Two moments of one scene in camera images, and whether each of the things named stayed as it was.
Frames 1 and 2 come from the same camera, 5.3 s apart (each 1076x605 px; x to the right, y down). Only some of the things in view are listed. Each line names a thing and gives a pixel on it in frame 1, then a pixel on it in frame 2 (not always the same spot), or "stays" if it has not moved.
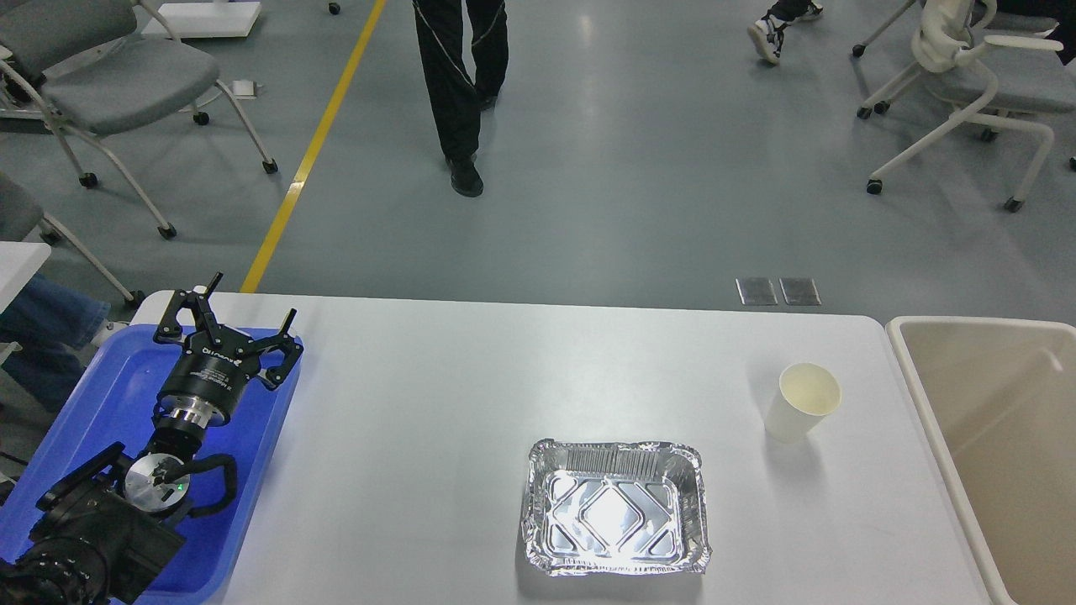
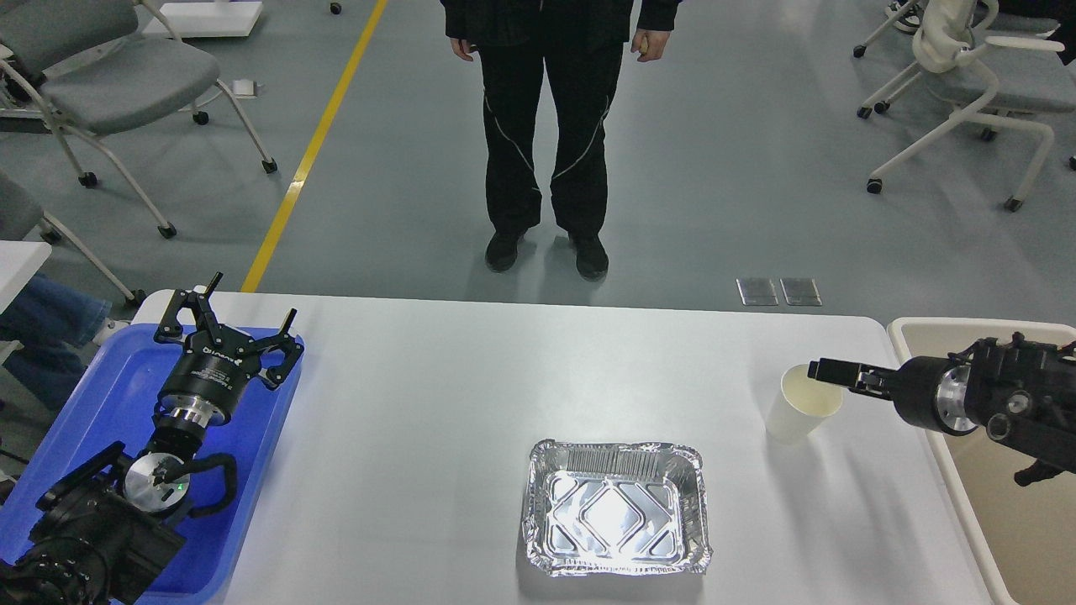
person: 460,98 to 582,42
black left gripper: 204,387 stays
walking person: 767,33 to 910,21
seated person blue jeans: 53,328 stays
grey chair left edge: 23,218 stays
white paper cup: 805,393 stays
